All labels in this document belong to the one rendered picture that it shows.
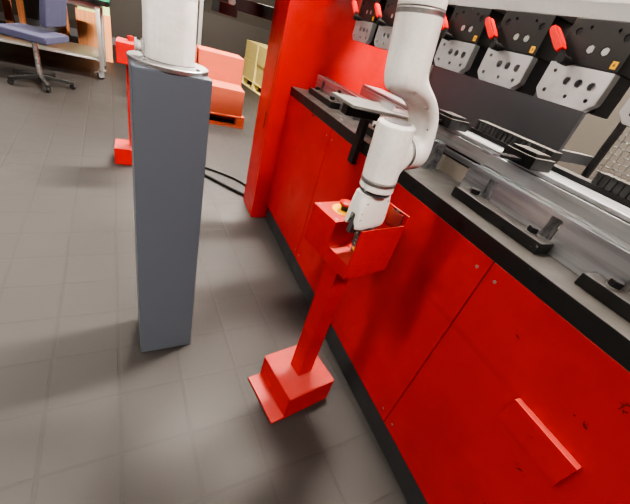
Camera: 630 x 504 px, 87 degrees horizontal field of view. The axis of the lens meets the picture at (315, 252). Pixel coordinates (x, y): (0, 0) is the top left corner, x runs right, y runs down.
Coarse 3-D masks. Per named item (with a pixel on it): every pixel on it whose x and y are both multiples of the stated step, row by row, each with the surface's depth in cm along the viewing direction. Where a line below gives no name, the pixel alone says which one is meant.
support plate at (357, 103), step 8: (336, 96) 121; (344, 96) 122; (352, 96) 127; (352, 104) 112; (360, 104) 116; (368, 104) 121; (376, 104) 126; (376, 112) 116; (384, 112) 117; (392, 112) 120
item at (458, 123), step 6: (444, 114) 137; (450, 114) 134; (456, 114) 139; (444, 120) 135; (450, 120) 133; (456, 120) 133; (462, 120) 136; (444, 126) 135; (450, 126) 134; (456, 126) 135; (462, 126) 136; (468, 126) 138
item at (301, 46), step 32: (288, 0) 167; (320, 0) 171; (288, 32) 174; (320, 32) 180; (352, 32) 186; (288, 64) 183; (320, 64) 189; (352, 64) 196; (384, 64) 203; (288, 96) 193; (256, 128) 218; (256, 160) 219; (256, 192) 223
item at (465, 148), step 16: (368, 96) 189; (384, 96) 177; (448, 144) 140; (464, 144) 133; (480, 144) 127; (496, 144) 134; (464, 160) 133; (480, 160) 127; (496, 160) 121; (512, 176) 116; (528, 176) 111; (544, 176) 107; (560, 176) 111; (544, 192) 106; (560, 192) 102; (576, 192) 99; (592, 192) 103; (576, 208) 99; (592, 208) 95; (608, 208) 92; (624, 208) 95; (608, 224) 92; (624, 224) 89; (624, 240) 89
